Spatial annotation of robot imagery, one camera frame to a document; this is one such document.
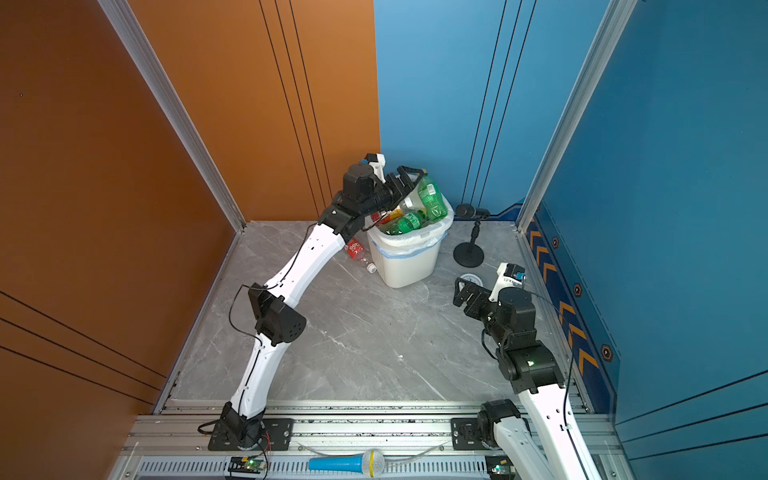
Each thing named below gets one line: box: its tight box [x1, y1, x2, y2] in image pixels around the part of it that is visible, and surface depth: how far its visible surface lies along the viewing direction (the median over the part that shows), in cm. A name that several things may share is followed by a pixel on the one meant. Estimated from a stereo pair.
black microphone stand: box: [453, 203, 491, 268], surface depth 111 cm
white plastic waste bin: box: [366, 196, 455, 289], surface depth 85 cm
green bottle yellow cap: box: [385, 208, 428, 235], surface depth 85 cm
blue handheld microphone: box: [308, 450, 386, 478], surface depth 68 cm
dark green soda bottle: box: [418, 174, 449, 222], surface depth 86 cm
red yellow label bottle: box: [370, 206, 404, 226], surface depth 84 cm
